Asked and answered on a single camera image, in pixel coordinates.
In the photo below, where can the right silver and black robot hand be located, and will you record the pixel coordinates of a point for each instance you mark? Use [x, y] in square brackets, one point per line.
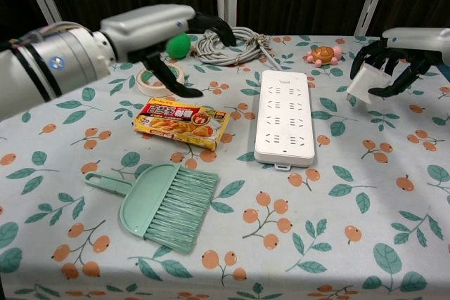
[418, 40]

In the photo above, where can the mint green hand brush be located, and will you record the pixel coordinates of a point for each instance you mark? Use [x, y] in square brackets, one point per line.
[151, 205]

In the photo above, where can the white power strip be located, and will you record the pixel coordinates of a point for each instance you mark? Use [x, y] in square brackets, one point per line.
[284, 128]

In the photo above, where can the yellow curry roux box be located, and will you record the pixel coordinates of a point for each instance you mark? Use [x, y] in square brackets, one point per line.
[183, 122]

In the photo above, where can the green foam ball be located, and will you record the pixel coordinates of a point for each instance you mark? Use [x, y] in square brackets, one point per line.
[180, 47]

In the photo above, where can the orange and pink turtle toy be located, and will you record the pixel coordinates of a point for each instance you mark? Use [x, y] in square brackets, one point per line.
[323, 55]

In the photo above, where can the floral leaf and fruit tablecloth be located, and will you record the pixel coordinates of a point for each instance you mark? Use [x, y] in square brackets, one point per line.
[246, 229]

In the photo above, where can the left silver and black robot hand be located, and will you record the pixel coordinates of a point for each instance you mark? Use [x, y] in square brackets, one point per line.
[147, 29]

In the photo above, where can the beige masking tape roll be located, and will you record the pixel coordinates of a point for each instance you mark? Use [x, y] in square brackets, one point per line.
[142, 85]

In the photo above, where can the white charger adapter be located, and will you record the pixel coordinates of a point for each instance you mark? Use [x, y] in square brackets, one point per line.
[365, 84]

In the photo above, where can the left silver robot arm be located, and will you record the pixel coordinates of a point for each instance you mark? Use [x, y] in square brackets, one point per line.
[63, 64]

